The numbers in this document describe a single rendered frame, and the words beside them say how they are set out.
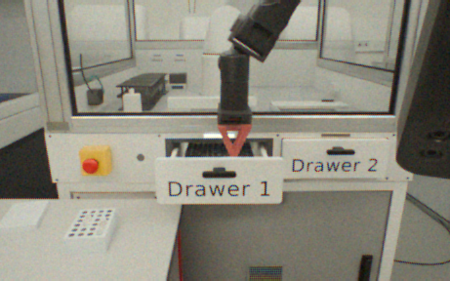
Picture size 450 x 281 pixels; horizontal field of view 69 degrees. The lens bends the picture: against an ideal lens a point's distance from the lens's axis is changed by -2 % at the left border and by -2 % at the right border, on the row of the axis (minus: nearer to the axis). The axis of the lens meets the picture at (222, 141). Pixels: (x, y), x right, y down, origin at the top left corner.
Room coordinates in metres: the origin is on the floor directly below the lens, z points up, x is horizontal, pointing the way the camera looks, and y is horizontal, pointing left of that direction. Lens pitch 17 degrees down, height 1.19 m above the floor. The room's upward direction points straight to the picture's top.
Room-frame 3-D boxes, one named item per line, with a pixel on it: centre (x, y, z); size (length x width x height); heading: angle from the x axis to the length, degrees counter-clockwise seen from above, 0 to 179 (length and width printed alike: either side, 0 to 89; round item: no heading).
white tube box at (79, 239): (0.64, 0.29, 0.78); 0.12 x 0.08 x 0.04; 6
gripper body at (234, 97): (0.66, -0.02, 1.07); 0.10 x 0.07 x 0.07; 1
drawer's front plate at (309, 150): (0.85, -0.31, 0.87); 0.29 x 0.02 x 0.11; 91
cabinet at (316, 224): (1.33, -0.03, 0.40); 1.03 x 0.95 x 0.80; 91
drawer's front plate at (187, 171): (0.70, 0.01, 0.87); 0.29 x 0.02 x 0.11; 91
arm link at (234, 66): (0.67, -0.02, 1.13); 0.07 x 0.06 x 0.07; 5
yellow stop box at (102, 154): (0.83, 0.34, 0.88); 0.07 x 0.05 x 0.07; 91
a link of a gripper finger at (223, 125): (0.66, -0.02, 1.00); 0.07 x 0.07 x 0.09; 1
